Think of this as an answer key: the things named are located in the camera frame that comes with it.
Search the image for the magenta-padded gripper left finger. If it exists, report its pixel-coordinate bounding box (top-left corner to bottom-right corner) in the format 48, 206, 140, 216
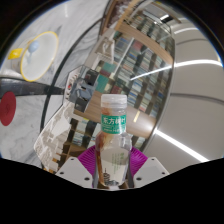
54, 146, 101, 188

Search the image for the clear plastic bottle green label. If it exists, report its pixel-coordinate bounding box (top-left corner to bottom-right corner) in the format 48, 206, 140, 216
94, 93, 133, 190

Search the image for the glass-fronted wooden bookshelf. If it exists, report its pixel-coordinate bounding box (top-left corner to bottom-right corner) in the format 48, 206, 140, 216
109, 9, 176, 121

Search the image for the large white architectural model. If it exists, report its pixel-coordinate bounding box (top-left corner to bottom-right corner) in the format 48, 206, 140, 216
33, 105, 78, 173

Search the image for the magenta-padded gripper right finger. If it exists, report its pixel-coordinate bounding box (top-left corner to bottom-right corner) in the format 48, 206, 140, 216
128, 146, 170, 188

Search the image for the dark grey architectural model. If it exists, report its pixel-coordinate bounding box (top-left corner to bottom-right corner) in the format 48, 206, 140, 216
65, 64, 102, 114

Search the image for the flat round red coaster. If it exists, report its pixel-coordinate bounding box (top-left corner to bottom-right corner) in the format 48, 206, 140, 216
0, 91, 17, 127

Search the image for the open wooden bookshelf with books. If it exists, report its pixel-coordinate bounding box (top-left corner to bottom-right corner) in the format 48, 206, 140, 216
62, 116, 102, 158

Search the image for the white ramp architectural model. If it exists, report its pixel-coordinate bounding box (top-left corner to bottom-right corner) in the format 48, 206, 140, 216
94, 34, 117, 58

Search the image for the straight ceiling light strip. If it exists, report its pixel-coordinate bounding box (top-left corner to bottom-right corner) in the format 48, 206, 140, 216
154, 129, 210, 164

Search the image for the white mug yellow handle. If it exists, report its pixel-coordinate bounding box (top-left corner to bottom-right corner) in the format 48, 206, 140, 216
7, 30, 60, 83

